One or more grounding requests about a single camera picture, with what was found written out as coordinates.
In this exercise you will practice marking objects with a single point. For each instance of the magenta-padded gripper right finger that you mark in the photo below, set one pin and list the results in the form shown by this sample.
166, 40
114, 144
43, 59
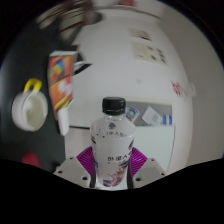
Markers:
151, 170

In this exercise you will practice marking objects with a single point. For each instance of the white paper sheet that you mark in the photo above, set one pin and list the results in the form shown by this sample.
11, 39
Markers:
151, 116

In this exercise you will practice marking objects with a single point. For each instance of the small white wall poster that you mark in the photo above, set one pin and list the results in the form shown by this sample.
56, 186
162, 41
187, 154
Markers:
140, 34

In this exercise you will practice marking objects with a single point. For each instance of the colourful orange book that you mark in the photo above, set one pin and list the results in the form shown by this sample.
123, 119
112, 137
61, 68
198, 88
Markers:
61, 80

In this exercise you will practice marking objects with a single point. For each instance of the grey pin board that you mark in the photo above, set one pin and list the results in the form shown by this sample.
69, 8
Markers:
148, 104

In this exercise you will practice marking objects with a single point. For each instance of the large white wall poster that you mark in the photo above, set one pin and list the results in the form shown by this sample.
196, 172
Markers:
150, 53

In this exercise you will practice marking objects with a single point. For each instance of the flat round red coaster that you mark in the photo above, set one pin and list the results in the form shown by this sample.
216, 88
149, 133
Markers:
30, 160

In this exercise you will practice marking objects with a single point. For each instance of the small flat white box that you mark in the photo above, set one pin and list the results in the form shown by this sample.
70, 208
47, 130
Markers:
64, 121

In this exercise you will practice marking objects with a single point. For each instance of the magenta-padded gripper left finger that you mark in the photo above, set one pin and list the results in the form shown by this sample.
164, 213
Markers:
70, 170

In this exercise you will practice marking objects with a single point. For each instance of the red floor number sign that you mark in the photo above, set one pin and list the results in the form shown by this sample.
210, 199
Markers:
177, 88

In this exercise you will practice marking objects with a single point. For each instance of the clear black-capped drink bottle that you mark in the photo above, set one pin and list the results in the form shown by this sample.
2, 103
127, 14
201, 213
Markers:
113, 146

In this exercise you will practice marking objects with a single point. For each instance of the small blue card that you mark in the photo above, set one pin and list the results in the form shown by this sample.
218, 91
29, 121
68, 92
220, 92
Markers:
167, 119

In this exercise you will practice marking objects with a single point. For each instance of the colourful round-print flyer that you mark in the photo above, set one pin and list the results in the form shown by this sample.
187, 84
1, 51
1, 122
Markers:
131, 114

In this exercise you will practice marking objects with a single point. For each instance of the black skull-print bag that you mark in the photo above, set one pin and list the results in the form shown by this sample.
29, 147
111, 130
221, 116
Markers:
81, 67

